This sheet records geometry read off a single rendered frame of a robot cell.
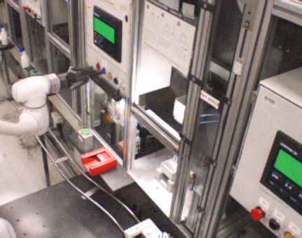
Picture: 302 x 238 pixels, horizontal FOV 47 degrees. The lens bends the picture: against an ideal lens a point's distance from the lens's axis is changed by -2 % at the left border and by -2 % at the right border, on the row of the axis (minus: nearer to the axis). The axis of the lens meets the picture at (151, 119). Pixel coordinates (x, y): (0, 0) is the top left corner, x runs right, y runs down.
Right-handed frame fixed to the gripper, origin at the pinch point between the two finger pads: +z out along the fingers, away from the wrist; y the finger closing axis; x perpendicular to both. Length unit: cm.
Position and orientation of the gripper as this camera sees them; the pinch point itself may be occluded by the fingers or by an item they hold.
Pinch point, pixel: (95, 72)
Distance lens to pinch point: 181.0
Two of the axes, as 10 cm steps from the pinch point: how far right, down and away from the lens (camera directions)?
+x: -5.8, -5.0, 6.4
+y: 0.7, -8.2, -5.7
